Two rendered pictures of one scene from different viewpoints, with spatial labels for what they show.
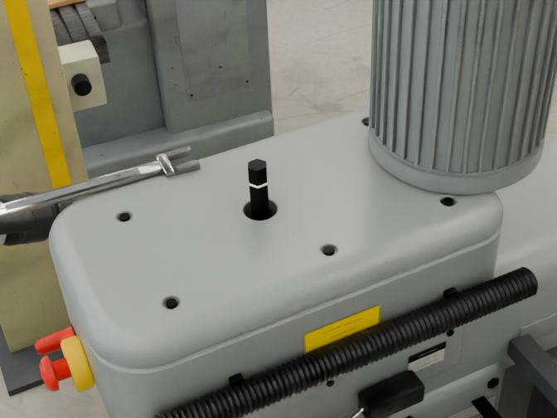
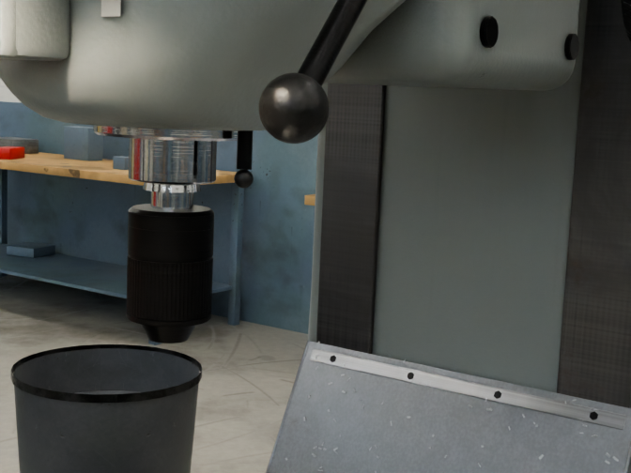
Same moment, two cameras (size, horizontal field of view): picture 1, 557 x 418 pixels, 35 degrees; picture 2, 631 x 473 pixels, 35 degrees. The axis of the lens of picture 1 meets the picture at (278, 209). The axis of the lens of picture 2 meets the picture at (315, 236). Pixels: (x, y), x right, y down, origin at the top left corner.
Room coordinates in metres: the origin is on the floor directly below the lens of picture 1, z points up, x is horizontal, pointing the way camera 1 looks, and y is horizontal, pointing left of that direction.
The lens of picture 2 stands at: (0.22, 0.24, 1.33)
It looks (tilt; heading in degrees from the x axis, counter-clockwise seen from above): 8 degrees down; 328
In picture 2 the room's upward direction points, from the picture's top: 3 degrees clockwise
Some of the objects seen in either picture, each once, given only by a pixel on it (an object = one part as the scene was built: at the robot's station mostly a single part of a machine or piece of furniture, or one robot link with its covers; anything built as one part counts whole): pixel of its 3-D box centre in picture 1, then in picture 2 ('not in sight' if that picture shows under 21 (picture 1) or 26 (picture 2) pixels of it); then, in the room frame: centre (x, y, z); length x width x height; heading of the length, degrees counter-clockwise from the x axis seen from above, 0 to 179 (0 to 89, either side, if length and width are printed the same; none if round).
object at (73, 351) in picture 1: (77, 363); not in sight; (0.64, 0.23, 1.76); 0.06 x 0.02 x 0.06; 24
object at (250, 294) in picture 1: (276, 257); not in sight; (0.74, 0.01, 1.81); 0.47 x 0.26 x 0.16; 114
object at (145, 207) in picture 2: not in sight; (171, 217); (0.73, 0.02, 1.26); 0.05 x 0.05 x 0.01
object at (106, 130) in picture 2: not in sight; (173, 129); (0.73, 0.02, 1.31); 0.09 x 0.09 x 0.01
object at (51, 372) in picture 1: (56, 371); not in sight; (0.63, 0.25, 1.76); 0.04 x 0.03 x 0.04; 24
